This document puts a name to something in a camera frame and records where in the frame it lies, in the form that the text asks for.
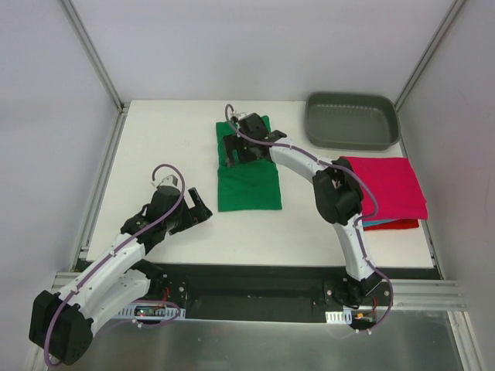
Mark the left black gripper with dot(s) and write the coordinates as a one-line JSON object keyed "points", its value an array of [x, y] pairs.
{"points": [[187, 213]]}

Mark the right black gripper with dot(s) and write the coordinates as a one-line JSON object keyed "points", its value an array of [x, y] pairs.
{"points": [[237, 146]]}

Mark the green t-shirt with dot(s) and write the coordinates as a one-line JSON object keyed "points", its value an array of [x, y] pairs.
{"points": [[251, 186]]}

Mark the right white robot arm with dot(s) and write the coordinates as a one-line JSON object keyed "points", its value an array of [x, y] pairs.
{"points": [[338, 192]]}

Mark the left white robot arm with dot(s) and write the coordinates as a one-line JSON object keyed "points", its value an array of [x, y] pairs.
{"points": [[64, 323]]}

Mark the grey plastic bin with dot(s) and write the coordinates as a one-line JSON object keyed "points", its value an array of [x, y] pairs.
{"points": [[351, 121]]}

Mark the blue folded t-shirt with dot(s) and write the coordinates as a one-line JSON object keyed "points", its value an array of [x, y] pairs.
{"points": [[368, 223]]}

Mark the pink folded t-shirt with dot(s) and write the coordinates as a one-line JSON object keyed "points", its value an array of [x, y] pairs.
{"points": [[394, 185]]}

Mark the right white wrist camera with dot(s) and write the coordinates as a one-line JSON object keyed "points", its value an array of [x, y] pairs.
{"points": [[237, 116]]}

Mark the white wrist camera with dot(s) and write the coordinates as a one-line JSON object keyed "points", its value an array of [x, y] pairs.
{"points": [[237, 116], [170, 181]]}

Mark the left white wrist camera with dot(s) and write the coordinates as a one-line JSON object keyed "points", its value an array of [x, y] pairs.
{"points": [[170, 181]]}

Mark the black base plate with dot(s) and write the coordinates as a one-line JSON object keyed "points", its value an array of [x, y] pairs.
{"points": [[259, 293]]}

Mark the left white cable duct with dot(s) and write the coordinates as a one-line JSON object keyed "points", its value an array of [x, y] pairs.
{"points": [[150, 312]]}

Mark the white cable duct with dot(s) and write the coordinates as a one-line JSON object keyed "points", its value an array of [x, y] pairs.
{"points": [[343, 317], [150, 312]]}

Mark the left aluminium table rail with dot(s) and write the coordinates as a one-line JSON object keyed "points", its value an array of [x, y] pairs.
{"points": [[97, 194]]}

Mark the left aluminium frame post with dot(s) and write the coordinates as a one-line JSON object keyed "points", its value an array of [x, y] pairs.
{"points": [[76, 22]]}

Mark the aluminium frame post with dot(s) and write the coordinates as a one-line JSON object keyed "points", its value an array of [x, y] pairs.
{"points": [[76, 22], [447, 22]]}

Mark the right white cable duct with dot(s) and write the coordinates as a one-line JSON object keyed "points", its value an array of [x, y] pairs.
{"points": [[343, 317]]}

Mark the front aluminium rail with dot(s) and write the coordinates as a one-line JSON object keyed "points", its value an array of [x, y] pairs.
{"points": [[410, 289]]}

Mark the right aluminium frame post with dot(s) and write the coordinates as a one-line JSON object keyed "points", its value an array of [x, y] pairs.
{"points": [[447, 22]]}

